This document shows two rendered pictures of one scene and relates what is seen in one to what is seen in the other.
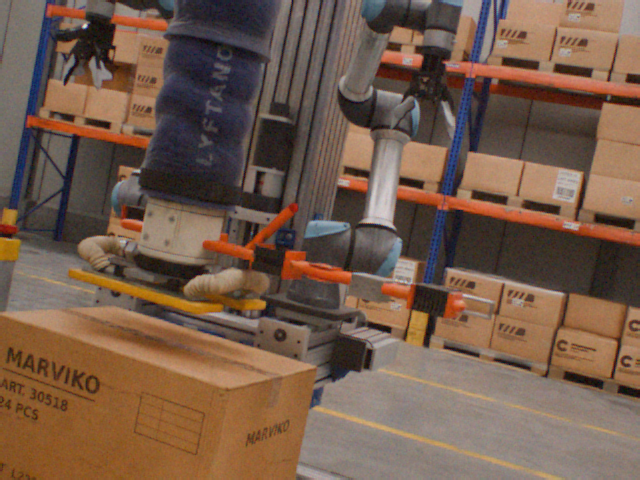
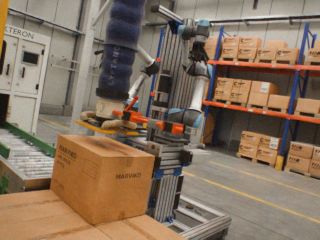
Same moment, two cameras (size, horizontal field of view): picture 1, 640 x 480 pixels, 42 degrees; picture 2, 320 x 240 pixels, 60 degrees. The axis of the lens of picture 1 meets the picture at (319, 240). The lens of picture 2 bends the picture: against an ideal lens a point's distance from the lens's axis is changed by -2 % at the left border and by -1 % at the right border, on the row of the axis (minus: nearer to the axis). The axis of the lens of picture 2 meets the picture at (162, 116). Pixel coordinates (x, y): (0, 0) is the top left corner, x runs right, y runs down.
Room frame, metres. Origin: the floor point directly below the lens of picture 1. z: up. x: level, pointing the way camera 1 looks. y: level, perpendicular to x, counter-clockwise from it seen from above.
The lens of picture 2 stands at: (0.23, -0.69, 1.30)
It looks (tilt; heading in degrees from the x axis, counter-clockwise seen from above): 3 degrees down; 21
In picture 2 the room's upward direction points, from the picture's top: 10 degrees clockwise
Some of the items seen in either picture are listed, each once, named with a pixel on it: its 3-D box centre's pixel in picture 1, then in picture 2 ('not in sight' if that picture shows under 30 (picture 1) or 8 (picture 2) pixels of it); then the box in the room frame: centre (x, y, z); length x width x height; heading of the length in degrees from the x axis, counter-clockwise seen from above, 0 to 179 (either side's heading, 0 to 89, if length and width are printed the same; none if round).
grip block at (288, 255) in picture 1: (277, 261); (132, 116); (1.74, 0.08, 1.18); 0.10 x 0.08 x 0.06; 155
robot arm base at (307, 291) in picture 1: (315, 285); (172, 131); (2.29, -0.02, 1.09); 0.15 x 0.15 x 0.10
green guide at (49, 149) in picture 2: not in sight; (29, 135); (2.80, 1.95, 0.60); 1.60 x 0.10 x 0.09; 68
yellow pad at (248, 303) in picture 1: (194, 282); (118, 126); (1.93, 0.26, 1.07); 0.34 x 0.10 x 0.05; 65
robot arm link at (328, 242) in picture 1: (326, 244); (176, 116); (2.29, -0.02, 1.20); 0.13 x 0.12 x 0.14; 97
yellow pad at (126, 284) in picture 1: (145, 283); (94, 124); (1.76, 0.34, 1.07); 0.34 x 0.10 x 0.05; 65
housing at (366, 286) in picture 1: (370, 287); (155, 124); (1.65, -0.12, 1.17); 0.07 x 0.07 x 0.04; 65
